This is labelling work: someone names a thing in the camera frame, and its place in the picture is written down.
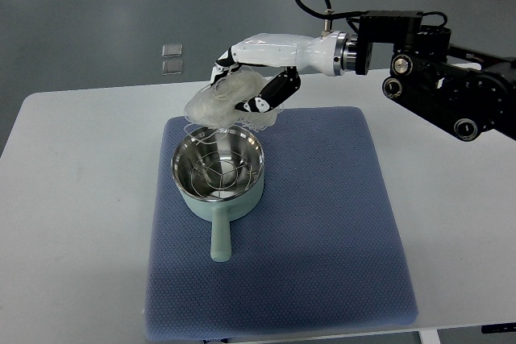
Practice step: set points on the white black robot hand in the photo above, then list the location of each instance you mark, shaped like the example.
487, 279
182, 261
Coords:
330, 55

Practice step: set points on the white vermicelli nest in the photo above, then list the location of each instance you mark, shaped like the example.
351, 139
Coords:
214, 105

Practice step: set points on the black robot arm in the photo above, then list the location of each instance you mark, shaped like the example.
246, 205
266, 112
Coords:
461, 91

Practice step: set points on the mint green steel pot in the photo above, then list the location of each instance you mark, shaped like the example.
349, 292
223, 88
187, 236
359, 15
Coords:
205, 144

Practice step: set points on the upper grey floor plate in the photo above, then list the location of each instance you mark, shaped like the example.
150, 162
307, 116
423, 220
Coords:
171, 50

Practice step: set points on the blue textured mat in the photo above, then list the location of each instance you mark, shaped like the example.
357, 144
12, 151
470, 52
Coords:
321, 249

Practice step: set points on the wire steaming rack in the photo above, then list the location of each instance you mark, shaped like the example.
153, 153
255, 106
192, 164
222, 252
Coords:
221, 180

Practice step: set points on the black table frame part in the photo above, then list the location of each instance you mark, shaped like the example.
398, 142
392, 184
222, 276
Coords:
499, 328

